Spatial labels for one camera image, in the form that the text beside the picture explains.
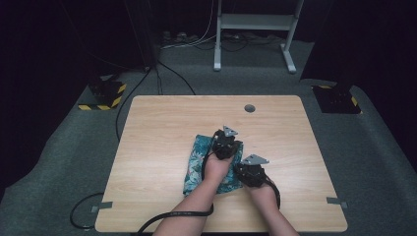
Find person's right hand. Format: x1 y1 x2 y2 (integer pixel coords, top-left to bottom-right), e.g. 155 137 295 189
249 181 279 211

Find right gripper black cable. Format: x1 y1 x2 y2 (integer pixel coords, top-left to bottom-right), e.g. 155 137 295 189
263 176 282 210

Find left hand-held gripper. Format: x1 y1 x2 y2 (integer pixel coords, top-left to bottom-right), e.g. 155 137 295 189
210 125 244 161

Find power strip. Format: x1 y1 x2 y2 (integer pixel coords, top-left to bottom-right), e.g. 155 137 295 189
161 30 201 45

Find short black floor cable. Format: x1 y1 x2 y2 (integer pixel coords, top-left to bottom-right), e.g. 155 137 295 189
156 60 197 96

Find teal floral button shirt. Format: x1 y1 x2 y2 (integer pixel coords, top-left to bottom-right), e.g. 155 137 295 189
182 133 246 198

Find person's left hand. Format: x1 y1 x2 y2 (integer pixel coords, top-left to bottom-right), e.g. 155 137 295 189
201 152 236 184

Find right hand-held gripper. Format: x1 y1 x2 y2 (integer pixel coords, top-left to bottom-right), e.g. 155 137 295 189
233 153 270 189

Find white metal stand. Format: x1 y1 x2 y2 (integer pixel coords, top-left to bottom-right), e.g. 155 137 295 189
213 0 305 74

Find long black floor cable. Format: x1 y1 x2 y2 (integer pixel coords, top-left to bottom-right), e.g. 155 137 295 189
114 66 153 143

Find grey tape piece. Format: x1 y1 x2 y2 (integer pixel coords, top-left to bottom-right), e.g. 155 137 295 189
90 201 114 213
326 197 349 209

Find black looped floor cable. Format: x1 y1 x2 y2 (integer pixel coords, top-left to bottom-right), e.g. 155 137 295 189
69 192 106 230

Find white cables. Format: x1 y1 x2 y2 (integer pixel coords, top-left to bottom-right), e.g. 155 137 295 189
160 0 218 51

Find black yellow striped stand base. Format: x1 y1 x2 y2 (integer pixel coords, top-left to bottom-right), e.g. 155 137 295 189
311 84 364 115
78 74 128 111

